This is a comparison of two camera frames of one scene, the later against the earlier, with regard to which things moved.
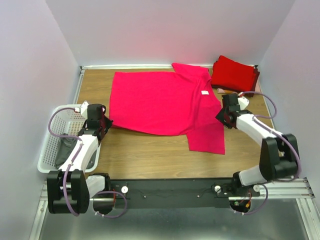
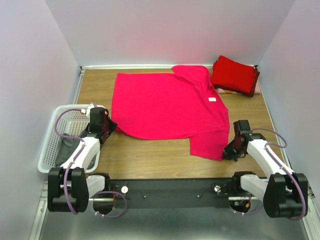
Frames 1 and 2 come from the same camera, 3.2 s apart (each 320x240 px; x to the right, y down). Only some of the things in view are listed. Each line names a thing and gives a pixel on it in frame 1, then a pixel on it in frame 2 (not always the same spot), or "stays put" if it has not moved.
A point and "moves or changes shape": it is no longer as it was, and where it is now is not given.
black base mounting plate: [214, 193] stays put
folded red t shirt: [229, 73] stays put
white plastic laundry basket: [67, 119] stays put
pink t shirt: [183, 102] moves or changes shape
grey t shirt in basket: [65, 145] stays put
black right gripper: [219, 116] to [228, 154]
